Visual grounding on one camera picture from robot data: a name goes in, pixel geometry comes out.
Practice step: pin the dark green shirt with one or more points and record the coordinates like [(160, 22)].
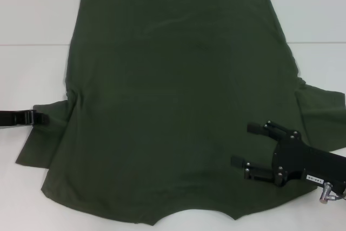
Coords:
[(173, 85)]

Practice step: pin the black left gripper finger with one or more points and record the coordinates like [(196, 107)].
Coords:
[(42, 118)]

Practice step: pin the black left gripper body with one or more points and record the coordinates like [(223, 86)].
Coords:
[(16, 118)]

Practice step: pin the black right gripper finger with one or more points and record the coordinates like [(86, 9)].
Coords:
[(259, 173), (255, 128)]

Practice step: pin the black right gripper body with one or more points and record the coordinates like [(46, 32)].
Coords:
[(294, 158)]

